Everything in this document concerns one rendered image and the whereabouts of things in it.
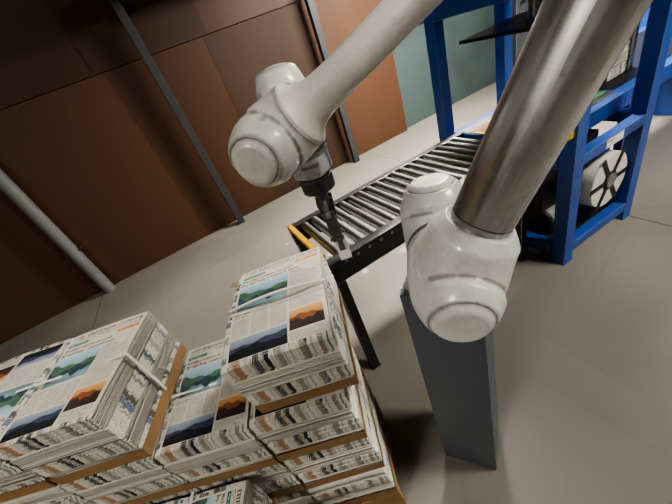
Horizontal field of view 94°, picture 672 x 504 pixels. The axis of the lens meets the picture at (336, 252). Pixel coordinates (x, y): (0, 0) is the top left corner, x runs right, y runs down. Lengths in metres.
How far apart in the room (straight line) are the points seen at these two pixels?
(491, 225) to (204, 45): 4.04
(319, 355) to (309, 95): 0.56
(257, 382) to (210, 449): 0.31
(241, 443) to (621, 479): 1.36
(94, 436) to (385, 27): 1.08
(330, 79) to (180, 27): 3.89
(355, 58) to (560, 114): 0.26
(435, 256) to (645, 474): 1.39
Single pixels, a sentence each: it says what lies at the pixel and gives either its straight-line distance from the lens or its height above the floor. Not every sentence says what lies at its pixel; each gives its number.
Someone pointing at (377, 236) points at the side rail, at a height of 0.80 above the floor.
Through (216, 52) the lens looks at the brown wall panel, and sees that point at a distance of 4.33.
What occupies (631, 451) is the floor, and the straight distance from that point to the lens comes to 1.80.
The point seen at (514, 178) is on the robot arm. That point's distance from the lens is 0.50.
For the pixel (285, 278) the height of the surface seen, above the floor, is 1.07.
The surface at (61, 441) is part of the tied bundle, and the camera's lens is 1.15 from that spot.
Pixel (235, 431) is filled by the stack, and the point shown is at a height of 0.83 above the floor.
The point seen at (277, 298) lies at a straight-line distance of 0.89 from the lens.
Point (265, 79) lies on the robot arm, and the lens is 0.63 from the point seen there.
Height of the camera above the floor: 1.59
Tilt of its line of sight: 33 degrees down
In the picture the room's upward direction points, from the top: 22 degrees counter-clockwise
